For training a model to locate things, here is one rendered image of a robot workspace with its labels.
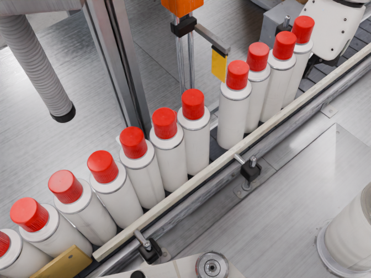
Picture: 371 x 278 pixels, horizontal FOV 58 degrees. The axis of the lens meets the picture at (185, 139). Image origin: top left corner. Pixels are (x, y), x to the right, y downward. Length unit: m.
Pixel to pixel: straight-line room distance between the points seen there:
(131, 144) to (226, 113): 0.20
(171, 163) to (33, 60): 0.24
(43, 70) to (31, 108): 0.46
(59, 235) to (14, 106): 0.50
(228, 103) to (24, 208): 0.33
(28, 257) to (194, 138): 0.28
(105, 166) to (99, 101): 0.42
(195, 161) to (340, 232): 0.25
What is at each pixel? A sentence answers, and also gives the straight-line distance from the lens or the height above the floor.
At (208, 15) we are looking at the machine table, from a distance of 1.03.
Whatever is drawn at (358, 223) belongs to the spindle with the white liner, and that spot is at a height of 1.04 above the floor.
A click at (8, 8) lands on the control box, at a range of 0.31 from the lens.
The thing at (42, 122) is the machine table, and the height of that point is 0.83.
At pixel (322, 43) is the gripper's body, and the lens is 0.68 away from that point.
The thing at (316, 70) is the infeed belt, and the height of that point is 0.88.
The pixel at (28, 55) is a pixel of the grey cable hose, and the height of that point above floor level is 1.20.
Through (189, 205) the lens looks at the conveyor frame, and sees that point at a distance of 0.62.
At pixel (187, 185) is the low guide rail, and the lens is 0.59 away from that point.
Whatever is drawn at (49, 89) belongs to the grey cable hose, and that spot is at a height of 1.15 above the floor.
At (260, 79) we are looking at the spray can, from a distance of 0.56.
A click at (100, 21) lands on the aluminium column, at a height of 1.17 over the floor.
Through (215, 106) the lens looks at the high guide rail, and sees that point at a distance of 0.62.
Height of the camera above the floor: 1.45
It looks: 57 degrees down
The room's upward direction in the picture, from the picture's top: 5 degrees counter-clockwise
